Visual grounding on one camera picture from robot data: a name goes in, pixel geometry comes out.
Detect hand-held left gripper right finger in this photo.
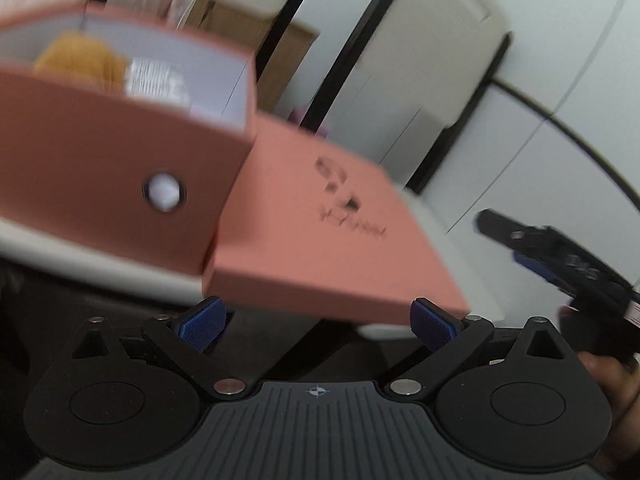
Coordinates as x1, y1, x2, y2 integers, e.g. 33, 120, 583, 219
387, 298, 571, 400

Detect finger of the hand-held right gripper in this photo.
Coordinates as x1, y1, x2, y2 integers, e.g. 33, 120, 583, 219
512, 251, 581, 295
476, 209, 632, 291

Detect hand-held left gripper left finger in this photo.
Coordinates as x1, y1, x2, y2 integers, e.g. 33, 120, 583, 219
72, 297, 247, 400

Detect pink box lid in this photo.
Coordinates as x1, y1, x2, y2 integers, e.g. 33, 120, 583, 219
201, 112, 472, 326

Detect pink storage box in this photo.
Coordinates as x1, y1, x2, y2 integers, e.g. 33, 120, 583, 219
0, 2, 258, 278

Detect person's right hand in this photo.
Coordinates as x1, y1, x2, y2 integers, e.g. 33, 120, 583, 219
577, 352, 640, 473

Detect white cabinet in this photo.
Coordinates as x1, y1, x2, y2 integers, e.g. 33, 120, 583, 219
330, 0, 512, 188

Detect brown cardboard box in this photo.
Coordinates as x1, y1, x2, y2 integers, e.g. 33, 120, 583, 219
192, 0, 321, 116

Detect orange plush toy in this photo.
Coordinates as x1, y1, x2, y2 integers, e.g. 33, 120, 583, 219
32, 30, 128, 93

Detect black cable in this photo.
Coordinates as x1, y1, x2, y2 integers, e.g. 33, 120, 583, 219
489, 77, 640, 201

